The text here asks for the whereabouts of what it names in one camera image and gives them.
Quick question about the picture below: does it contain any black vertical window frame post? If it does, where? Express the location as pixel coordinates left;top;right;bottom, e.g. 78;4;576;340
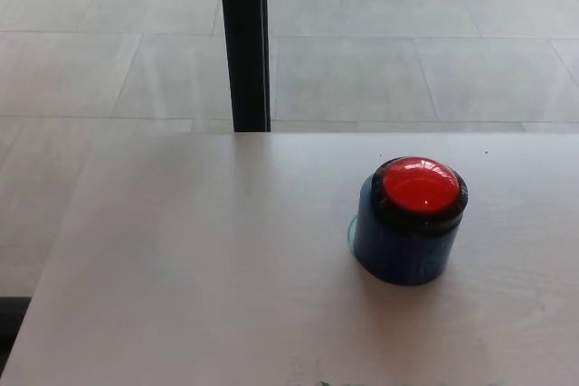
217;0;272;133

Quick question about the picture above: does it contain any red dome push button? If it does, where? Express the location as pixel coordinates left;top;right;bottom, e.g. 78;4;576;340
370;155;470;237

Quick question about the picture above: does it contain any dark blue cylindrical base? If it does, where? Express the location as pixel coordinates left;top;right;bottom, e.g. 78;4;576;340
346;176;462;288

